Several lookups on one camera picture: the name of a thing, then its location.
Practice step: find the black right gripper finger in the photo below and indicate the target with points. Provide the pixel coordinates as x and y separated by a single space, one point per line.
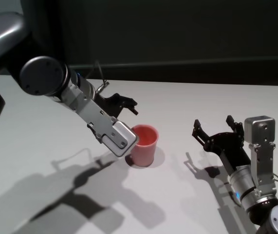
237 129
202 135

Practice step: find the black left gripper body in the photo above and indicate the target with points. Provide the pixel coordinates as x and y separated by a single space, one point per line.
108 104

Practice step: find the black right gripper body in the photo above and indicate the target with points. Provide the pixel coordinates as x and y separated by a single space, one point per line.
228 148

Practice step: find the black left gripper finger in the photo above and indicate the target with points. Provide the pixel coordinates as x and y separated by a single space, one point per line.
130 102

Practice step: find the pink plastic cup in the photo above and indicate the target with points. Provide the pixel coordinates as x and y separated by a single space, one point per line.
146 151

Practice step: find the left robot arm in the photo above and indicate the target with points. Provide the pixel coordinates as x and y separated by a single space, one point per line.
41 75

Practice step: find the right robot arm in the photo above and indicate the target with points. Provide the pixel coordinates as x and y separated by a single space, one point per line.
250 187

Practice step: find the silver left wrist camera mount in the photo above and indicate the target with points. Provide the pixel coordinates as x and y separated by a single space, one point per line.
119 139

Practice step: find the dark low rail bar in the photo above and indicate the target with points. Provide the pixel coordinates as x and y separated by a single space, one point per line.
202 67

